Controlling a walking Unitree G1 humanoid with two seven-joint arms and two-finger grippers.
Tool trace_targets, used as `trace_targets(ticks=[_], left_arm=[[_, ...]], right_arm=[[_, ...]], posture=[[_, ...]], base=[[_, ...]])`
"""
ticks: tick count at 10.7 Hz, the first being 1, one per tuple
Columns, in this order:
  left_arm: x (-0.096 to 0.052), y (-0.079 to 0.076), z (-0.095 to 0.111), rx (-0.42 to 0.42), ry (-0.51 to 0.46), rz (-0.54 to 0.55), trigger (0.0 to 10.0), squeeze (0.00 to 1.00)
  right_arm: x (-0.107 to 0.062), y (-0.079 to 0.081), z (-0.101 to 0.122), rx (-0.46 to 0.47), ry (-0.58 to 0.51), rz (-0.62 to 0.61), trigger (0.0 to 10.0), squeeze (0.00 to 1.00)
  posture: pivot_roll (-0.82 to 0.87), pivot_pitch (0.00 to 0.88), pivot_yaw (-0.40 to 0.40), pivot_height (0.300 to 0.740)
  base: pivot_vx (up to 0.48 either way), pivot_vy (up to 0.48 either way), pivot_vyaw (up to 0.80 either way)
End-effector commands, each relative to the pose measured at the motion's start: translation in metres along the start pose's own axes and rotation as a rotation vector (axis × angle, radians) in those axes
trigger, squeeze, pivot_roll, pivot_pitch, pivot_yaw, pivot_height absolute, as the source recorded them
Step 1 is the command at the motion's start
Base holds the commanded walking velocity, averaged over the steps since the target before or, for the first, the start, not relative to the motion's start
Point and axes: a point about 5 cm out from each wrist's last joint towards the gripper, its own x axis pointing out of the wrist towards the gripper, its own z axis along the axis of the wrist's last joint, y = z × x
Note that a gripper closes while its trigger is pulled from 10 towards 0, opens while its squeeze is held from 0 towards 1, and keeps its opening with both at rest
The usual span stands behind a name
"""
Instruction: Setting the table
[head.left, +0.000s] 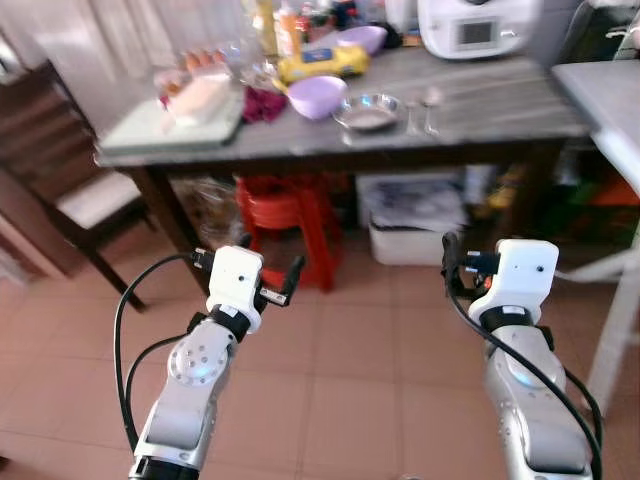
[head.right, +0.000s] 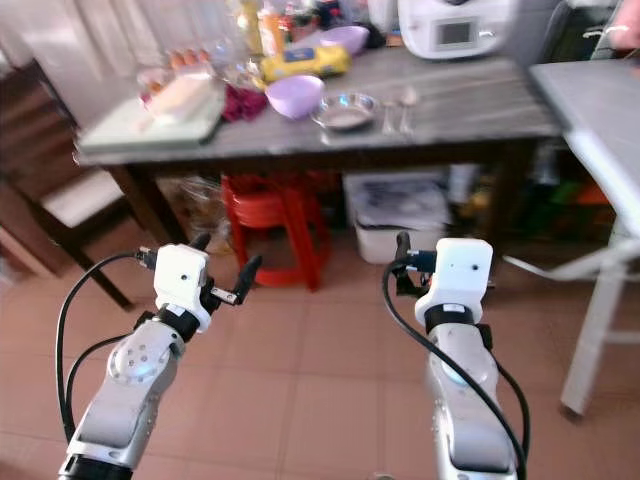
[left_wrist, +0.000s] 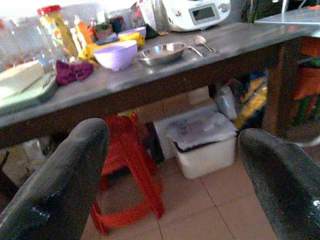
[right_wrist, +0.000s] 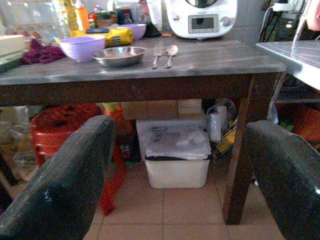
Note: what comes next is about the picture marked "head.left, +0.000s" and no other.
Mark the white storage box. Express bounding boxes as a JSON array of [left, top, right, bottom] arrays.
[[357, 172, 471, 267]]

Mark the red plastic stool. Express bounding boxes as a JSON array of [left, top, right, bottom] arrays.
[[235, 172, 341, 293]]

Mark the dark wooden grey-topped table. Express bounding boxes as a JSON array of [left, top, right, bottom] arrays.
[[95, 45, 601, 301]]

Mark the maroon cloth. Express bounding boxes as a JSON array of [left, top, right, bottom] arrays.
[[242, 86, 289, 124]]

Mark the white bread bag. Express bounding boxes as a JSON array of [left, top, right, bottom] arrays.
[[160, 72, 236, 127]]

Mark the steel spoon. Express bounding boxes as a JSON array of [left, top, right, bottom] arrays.
[[422, 86, 445, 136]]

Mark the pale green cutting board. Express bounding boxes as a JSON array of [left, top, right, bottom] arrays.
[[100, 92, 246, 153]]

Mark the round steel plate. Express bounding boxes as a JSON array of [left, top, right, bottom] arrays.
[[333, 94, 401, 132]]

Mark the large purple plastic bowl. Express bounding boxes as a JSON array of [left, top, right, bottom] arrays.
[[287, 76, 349, 121]]

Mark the clear glass container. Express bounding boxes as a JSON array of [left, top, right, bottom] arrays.
[[240, 60, 283, 93]]

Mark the clear egg tray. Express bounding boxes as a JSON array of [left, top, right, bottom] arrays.
[[152, 48, 236, 96]]

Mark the yellow kitchen towel package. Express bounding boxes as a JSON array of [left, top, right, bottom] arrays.
[[277, 45, 370, 85]]

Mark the white grey-topped table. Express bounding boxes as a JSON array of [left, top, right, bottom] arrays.
[[550, 60, 640, 411]]

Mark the orange bottle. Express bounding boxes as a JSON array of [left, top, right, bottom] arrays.
[[277, 5, 304, 58]]

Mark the white kitchen appliance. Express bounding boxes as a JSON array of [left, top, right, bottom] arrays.
[[417, 0, 546, 61]]

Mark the black pouch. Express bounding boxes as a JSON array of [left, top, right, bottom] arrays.
[[375, 22, 404, 51]]

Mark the yellow bottle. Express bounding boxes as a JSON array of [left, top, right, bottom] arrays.
[[255, 0, 278, 56]]

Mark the small purple plastic bowl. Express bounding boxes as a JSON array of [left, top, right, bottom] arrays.
[[335, 26, 388, 56]]

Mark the dark wooden chair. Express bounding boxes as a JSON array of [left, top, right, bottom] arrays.
[[0, 60, 156, 311]]

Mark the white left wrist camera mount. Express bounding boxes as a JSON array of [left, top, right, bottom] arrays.
[[207, 245, 265, 333]]

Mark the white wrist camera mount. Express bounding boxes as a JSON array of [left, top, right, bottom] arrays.
[[468, 239, 560, 323], [207, 245, 265, 333]]

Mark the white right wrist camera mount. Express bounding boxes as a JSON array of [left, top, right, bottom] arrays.
[[468, 239, 560, 323]]

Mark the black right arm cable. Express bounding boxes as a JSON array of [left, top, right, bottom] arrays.
[[445, 285, 604, 480]]

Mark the short black left arm cable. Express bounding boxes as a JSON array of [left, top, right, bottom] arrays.
[[124, 333, 191, 446]]

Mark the long black left arm cable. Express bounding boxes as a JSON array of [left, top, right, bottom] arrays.
[[113, 252, 216, 451]]

